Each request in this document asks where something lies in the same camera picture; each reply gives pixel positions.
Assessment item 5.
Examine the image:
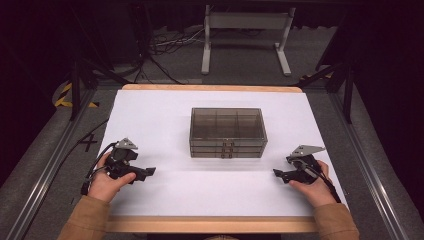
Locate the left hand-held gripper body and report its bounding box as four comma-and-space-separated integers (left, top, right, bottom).
105, 137, 139, 183

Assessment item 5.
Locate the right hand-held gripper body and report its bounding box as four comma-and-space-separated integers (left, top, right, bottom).
287, 144, 326, 184

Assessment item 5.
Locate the smoky transparent drawer box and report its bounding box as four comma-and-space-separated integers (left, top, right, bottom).
188, 107, 269, 159

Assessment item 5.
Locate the person's right hand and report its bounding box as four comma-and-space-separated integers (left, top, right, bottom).
288, 159, 338, 208

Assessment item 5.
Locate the person's left hand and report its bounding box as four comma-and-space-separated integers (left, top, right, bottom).
87, 151, 138, 204

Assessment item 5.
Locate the white table sheet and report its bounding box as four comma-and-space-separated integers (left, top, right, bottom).
99, 89, 349, 218

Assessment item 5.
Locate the black metal stand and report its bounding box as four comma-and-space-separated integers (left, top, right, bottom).
298, 59, 355, 125
68, 56, 129, 122

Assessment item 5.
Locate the yellow black floor tape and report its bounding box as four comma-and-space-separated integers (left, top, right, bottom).
54, 82, 100, 109

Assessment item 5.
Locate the white metal stand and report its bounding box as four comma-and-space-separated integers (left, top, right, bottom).
200, 4, 297, 77

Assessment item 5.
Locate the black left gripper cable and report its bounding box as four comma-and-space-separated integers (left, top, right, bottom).
80, 142, 119, 197

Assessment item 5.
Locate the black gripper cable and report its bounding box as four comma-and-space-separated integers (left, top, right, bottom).
299, 159, 343, 204
80, 142, 119, 197

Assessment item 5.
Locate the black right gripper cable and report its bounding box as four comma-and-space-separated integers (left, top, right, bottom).
299, 159, 343, 204

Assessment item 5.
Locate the aluminium floor rail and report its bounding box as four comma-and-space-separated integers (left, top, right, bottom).
328, 93, 408, 240
5, 89, 98, 240

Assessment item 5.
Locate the bundle of floor cables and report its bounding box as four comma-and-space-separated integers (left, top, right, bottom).
133, 28, 208, 85

